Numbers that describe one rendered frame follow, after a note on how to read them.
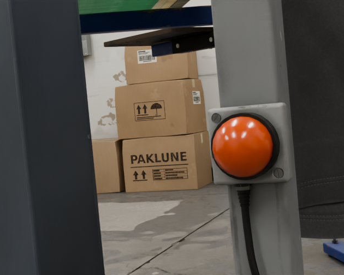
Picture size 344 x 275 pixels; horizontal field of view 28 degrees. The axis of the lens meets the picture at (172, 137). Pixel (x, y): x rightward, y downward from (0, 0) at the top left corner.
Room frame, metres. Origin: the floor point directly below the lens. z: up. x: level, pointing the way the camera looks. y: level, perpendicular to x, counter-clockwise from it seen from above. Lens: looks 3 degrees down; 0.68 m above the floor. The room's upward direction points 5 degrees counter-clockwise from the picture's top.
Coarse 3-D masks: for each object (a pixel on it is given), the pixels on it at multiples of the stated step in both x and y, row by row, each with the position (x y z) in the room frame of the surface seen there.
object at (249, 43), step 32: (224, 0) 0.45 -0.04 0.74; (256, 0) 0.44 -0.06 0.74; (224, 32) 0.45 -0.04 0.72; (256, 32) 0.44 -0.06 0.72; (224, 64) 0.45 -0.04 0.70; (256, 64) 0.44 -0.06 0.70; (224, 96) 0.45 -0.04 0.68; (256, 96) 0.44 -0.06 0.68; (288, 96) 0.47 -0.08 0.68; (288, 128) 0.46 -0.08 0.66; (288, 160) 0.43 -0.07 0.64; (256, 192) 0.44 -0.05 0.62; (288, 192) 0.44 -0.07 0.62; (256, 224) 0.44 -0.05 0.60; (288, 224) 0.44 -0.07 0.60; (256, 256) 0.44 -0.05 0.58; (288, 256) 0.44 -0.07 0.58
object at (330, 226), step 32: (288, 0) 0.73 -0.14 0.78; (320, 0) 0.71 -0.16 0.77; (288, 32) 0.73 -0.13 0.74; (320, 32) 0.72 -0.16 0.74; (288, 64) 0.73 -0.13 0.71; (320, 64) 0.72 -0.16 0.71; (320, 96) 0.72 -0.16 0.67; (320, 128) 0.72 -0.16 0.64; (320, 160) 0.73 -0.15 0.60; (320, 192) 0.73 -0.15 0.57; (320, 224) 0.73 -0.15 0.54
